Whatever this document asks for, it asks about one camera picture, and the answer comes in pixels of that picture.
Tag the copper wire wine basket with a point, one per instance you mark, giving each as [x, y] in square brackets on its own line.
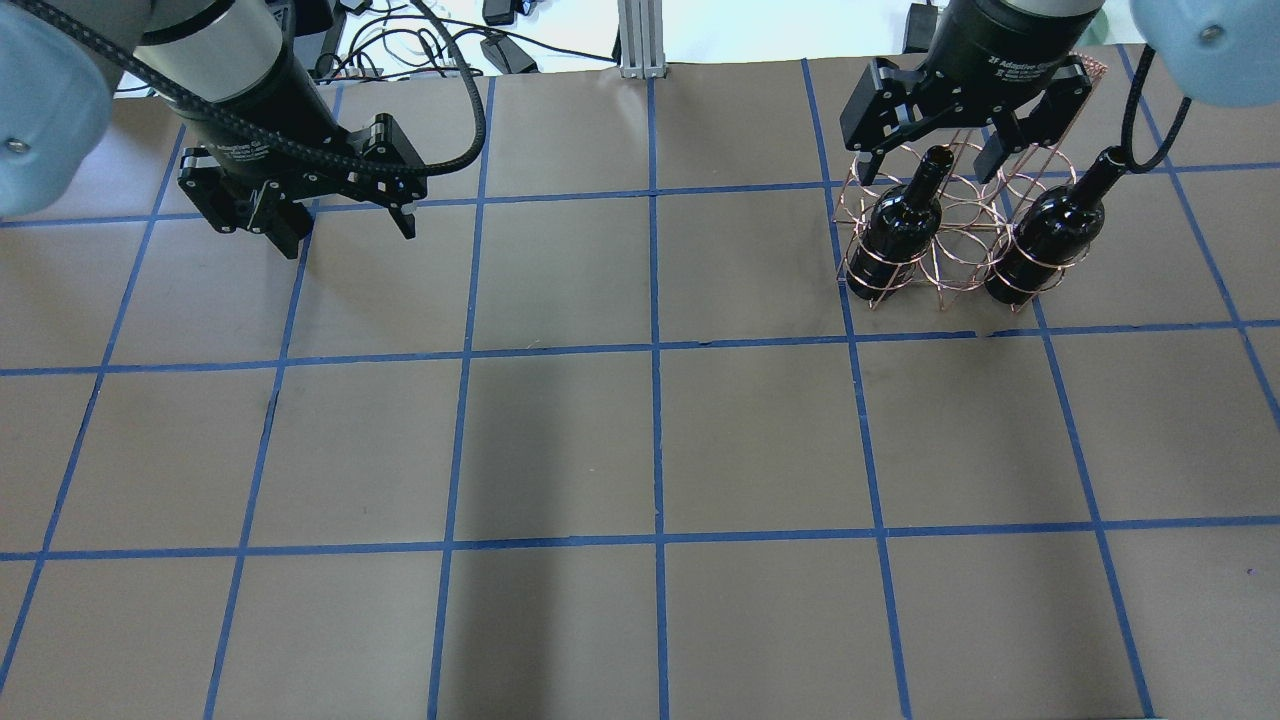
[977, 219]

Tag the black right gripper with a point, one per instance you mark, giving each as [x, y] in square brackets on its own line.
[985, 45]

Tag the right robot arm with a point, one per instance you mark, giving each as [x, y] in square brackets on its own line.
[1222, 53]

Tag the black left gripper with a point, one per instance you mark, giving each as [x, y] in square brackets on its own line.
[262, 112]

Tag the dark wine bottle in basket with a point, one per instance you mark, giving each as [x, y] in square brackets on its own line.
[900, 227]

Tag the aluminium frame post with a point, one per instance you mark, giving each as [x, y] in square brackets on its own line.
[640, 31]

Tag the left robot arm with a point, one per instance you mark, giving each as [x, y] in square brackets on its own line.
[234, 54]

